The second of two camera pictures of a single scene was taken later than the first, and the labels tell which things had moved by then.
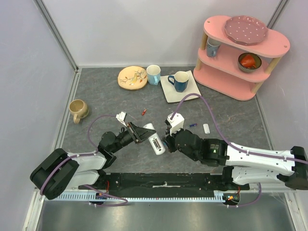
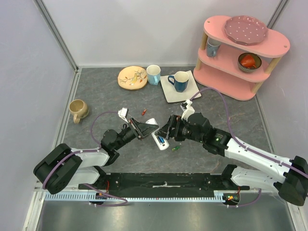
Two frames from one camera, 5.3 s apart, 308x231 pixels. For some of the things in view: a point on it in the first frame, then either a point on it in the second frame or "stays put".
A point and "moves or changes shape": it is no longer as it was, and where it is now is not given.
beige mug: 79,109 stays put
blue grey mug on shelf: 213,44 stays put
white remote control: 155,140 moves or changes shape
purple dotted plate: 245,30 stays put
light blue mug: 153,71 stays put
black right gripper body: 172,141 to 173,127
